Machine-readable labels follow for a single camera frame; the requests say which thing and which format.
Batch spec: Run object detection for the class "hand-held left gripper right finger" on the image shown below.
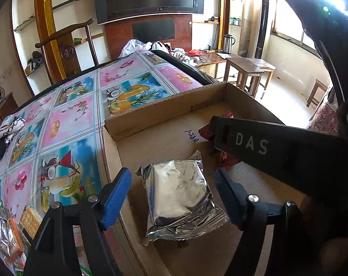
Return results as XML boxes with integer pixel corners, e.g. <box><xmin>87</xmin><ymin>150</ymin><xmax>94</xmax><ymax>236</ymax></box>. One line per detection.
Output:
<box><xmin>213</xmin><ymin>168</ymin><xmax>330</xmax><ymax>276</ymax></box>

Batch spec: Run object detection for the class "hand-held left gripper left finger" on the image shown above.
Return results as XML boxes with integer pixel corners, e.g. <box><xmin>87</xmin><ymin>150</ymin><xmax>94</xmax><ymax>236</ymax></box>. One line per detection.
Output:
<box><xmin>23</xmin><ymin>167</ymin><xmax>132</xmax><ymax>276</ymax></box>

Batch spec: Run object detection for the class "silver foil snack packet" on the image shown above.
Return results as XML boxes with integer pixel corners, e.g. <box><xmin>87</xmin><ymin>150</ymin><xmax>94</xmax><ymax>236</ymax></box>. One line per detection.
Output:
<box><xmin>135</xmin><ymin>152</ymin><xmax>230</xmax><ymax>246</ymax></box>

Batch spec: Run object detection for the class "red snack packet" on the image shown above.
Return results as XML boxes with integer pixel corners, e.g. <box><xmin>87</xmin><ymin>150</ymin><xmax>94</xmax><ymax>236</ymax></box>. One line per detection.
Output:
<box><xmin>198</xmin><ymin>111</ymin><xmax>240</xmax><ymax>170</ymax></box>

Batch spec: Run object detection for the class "cardboard box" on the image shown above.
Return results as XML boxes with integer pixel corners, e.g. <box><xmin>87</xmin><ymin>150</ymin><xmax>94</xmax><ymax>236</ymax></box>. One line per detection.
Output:
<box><xmin>97</xmin><ymin>82</ymin><xmax>309</xmax><ymax>276</ymax></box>

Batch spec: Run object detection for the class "cracker snack packet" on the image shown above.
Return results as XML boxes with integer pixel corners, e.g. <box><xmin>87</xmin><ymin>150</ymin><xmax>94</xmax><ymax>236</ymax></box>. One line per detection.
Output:
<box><xmin>19</xmin><ymin>205</ymin><xmax>44</xmax><ymax>240</ymax></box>

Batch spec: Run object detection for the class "orange snack packet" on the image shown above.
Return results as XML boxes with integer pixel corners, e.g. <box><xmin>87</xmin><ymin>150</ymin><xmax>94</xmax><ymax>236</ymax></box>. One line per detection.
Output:
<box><xmin>5</xmin><ymin>217</ymin><xmax>25</xmax><ymax>259</ymax></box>

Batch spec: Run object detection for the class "floral cloth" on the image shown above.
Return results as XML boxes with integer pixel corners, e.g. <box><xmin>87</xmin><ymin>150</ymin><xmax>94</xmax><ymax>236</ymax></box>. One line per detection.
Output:
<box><xmin>307</xmin><ymin>85</ymin><xmax>340</xmax><ymax>135</ymax></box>

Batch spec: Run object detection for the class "wooden stool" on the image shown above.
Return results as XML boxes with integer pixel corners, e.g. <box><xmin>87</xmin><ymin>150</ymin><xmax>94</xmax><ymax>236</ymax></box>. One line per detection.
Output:
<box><xmin>306</xmin><ymin>79</ymin><xmax>330</xmax><ymax>109</ymax></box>
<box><xmin>223</xmin><ymin>57</ymin><xmax>265</xmax><ymax>99</ymax></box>
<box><xmin>247</xmin><ymin>58</ymin><xmax>277</xmax><ymax>92</ymax></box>

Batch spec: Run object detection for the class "fruit print tablecloth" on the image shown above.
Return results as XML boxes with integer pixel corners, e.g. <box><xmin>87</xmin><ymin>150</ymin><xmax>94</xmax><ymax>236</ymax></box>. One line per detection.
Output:
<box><xmin>0</xmin><ymin>49</ymin><xmax>204</xmax><ymax>276</ymax></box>

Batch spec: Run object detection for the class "low wooden table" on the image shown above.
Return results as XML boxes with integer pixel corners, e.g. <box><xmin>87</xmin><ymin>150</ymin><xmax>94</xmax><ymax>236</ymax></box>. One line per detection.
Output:
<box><xmin>191</xmin><ymin>50</ymin><xmax>238</xmax><ymax>79</ymax></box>

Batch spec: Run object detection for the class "steel electric kettle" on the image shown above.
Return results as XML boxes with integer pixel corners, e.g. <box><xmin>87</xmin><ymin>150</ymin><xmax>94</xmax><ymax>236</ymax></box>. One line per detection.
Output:
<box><xmin>222</xmin><ymin>34</ymin><xmax>236</xmax><ymax>54</ymax></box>

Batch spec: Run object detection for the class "black white patterned cloth bag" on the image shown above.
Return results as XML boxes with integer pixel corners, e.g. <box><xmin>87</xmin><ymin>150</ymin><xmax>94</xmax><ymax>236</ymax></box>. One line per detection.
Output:
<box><xmin>0</xmin><ymin>116</ymin><xmax>26</xmax><ymax>148</ymax></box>

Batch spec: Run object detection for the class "white plastic bag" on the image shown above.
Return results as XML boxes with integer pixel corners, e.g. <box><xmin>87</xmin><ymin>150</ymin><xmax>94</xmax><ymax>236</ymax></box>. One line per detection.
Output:
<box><xmin>119</xmin><ymin>39</ymin><xmax>153</xmax><ymax>58</ymax></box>

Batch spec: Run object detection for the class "dark wooden chair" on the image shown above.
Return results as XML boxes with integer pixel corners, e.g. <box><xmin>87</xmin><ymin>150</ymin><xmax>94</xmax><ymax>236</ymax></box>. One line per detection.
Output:
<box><xmin>34</xmin><ymin>18</ymin><xmax>100</xmax><ymax>85</ymax></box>

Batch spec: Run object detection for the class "red wooden television cabinet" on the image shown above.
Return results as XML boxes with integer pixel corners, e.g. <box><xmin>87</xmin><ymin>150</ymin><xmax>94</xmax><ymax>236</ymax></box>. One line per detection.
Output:
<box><xmin>105</xmin><ymin>13</ymin><xmax>193</xmax><ymax>59</ymax></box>

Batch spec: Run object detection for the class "wooden gold trimmed column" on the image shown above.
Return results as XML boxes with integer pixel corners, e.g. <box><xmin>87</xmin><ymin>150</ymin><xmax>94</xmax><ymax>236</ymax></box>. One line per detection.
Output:
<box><xmin>34</xmin><ymin>0</ymin><xmax>74</xmax><ymax>72</ymax></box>

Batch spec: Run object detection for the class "white wall shelf unit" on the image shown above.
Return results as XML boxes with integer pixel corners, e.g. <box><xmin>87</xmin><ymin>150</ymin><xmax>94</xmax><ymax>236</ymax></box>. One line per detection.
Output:
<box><xmin>11</xmin><ymin>0</ymin><xmax>108</xmax><ymax>95</ymax></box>

